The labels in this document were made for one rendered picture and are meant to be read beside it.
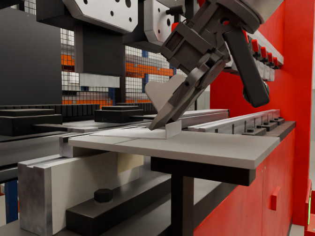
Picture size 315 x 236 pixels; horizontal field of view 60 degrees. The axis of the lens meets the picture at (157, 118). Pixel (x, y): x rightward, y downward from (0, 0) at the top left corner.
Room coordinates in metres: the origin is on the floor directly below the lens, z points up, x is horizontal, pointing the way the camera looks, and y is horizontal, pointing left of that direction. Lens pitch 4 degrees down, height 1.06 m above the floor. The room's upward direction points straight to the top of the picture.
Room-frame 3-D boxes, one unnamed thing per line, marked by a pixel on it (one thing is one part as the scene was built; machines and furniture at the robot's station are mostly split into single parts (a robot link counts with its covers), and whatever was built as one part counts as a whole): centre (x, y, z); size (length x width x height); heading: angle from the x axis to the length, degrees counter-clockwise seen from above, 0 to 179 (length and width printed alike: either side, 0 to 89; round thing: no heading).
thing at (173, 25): (0.58, -0.04, 1.20); 0.04 x 0.02 x 0.10; 59
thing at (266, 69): (1.66, -0.62, 1.26); 0.15 x 0.09 x 0.17; 149
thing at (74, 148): (0.47, 0.09, 0.99); 0.14 x 0.01 x 0.03; 149
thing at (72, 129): (0.56, 0.23, 1.01); 0.26 x 0.12 x 0.05; 59
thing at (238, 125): (1.56, -0.56, 0.92); 1.68 x 0.06 x 0.10; 149
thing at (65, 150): (0.50, 0.09, 0.98); 0.20 x 0.03 x 0.03; 149
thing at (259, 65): (1.48, -0.51, 1.26); 0.15 x 0.09 x 0.17; 149
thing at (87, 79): (0.48, 0.10, 1.13); 0.10 x 0.02 x 0.10; 149
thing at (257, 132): (1.31, -0.47, 0.89); 0.30 x 0.05 x 0.03; 149
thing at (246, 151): (0.40, -0.03, 1.00); 0.26 x 0.18 x 0.01; 59
